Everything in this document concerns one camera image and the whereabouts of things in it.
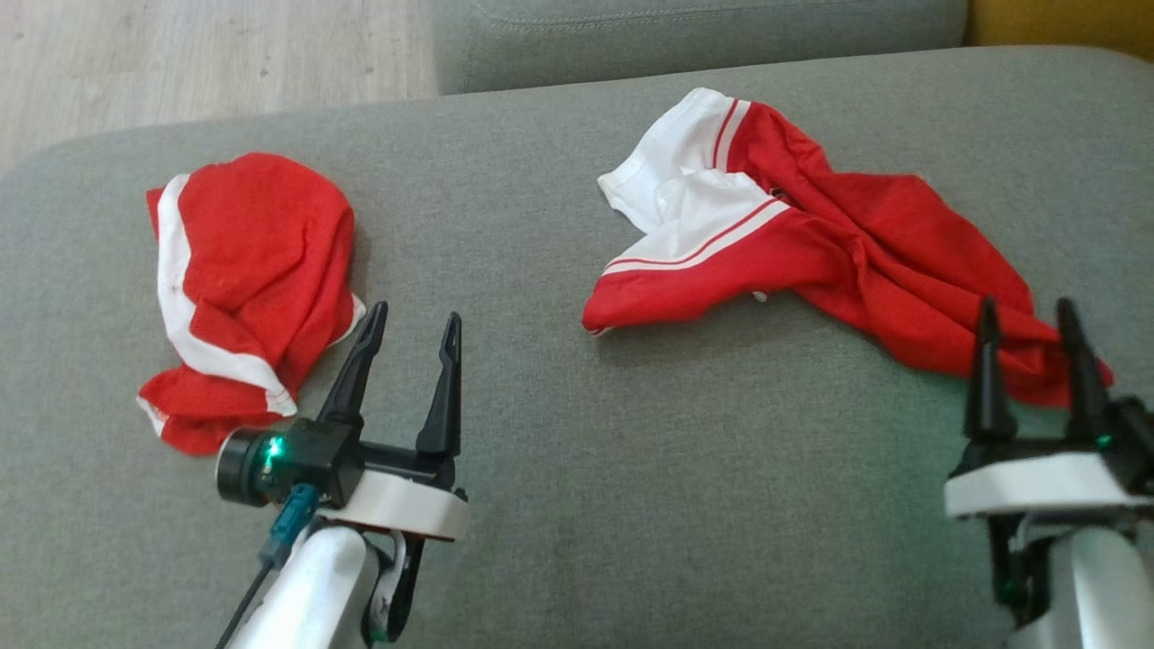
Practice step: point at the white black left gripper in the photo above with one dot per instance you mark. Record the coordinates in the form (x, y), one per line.
(406, 505)

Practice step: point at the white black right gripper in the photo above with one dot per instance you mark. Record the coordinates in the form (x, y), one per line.
(1037, 482)

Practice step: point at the red shorts with white stripes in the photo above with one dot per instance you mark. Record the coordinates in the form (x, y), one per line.
(261, 261)

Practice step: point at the red shirt with white sleeves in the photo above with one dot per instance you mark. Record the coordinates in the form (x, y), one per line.
(865, 243)

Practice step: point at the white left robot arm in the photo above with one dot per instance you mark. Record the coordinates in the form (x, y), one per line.
(311, 586)

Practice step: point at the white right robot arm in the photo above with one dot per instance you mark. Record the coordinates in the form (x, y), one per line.
(1091, 586)

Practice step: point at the grey fabric sofa seat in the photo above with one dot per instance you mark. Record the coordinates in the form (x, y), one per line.
(631, 469)

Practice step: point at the yellow cushion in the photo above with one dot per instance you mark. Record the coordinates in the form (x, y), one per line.
(1064, 22)

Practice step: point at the grey sofa back cushion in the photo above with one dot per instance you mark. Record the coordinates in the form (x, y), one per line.
(685, 41)

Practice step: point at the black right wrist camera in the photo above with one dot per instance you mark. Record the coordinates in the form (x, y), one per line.
(1134, 442)

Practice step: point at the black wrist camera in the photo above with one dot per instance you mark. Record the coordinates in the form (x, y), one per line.
(306, 455)
(1134, 442)

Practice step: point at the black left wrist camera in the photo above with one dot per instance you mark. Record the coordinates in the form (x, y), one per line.
(306, 455)

